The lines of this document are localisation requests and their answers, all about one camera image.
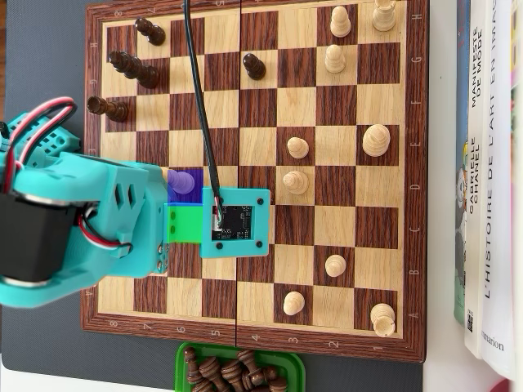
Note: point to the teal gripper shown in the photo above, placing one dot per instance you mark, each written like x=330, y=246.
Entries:
x=163, y=256

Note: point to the light wooden pawn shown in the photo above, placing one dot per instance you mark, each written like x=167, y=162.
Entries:
x=293, y=303
x=335, y=61
x=297, y=148
x=335, y=265
x=184, y=183
x=340, y=24

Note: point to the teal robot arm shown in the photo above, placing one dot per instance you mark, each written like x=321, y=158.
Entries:
x=90, y=183

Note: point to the dark wooden chess piece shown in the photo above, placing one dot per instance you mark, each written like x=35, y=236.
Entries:
x=191, y=365
x=200, y=386
x=278, y=384
x=250, y=365
x=269, y=372
x=210, y=367
x=232, y=372

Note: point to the wooden folding chessboard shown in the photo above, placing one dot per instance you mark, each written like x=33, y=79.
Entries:
x=257, y=265

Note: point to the light pawn centre lower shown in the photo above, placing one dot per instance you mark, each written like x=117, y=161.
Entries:
x=295, y=182

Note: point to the dark wooden rook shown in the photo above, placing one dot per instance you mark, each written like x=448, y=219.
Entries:
x=114, y=109

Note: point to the green plastic tray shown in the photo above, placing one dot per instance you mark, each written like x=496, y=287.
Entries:
x=296, y=367

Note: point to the dark wooden king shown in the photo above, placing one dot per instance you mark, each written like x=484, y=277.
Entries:
x=141, y=73

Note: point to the dark wooden pawn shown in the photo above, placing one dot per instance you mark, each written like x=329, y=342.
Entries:
x=255, y=69
x=155, y=36

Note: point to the light wooden rook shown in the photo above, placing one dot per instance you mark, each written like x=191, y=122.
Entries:
x=382, y=318
x=384, y=18

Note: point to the light wooden king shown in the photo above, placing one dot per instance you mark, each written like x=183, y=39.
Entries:
x=376, y=141

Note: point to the blue panda picture book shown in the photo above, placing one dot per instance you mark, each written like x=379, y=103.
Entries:
x=461, y=204

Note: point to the white Gabrielle Chanel book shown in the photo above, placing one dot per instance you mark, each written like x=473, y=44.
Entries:
x=476, y=245

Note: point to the white Histoire de l'art book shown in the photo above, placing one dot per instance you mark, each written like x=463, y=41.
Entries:
x=496, y=245

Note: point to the teal camera mount with board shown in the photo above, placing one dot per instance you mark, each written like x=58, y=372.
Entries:
x=237, y=250

